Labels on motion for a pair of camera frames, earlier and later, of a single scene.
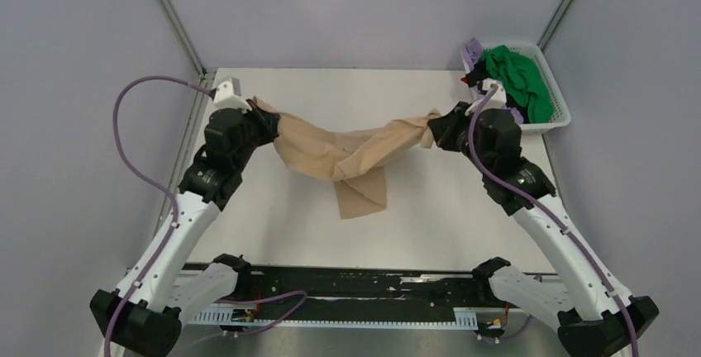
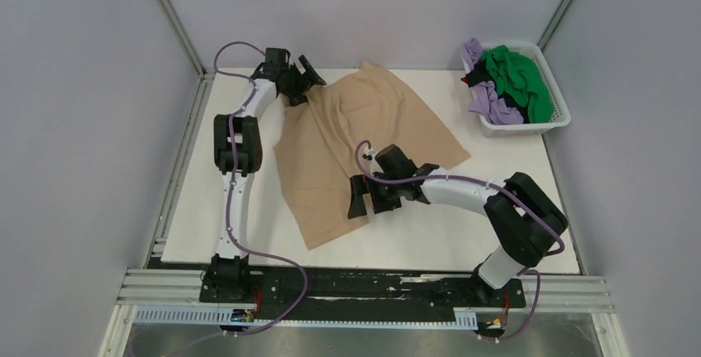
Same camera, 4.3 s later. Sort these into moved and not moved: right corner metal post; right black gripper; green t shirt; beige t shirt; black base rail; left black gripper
Moved: right black gripper; beige t shirt; left black gripper
Not moved: black base rail; green t shirt; right corner metal post
